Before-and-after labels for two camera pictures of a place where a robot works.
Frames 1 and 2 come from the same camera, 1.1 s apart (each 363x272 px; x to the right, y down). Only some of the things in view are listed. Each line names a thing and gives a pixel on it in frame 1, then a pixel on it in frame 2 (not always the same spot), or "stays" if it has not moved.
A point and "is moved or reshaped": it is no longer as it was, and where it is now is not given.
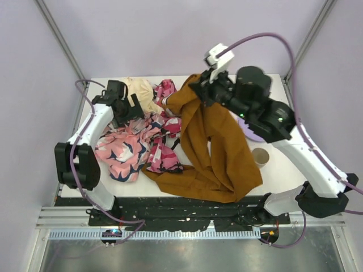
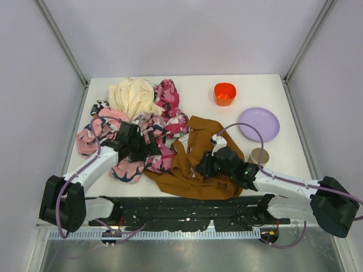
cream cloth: x=144 y=92 stays
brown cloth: x=222 y=168 is moved or reshaped
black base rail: x=153 y=213 stays
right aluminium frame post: x=326 y=8 stays
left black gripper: x=130 y=107 -> x=147 y=145
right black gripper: x=209 y=88 -> x=206 y=165
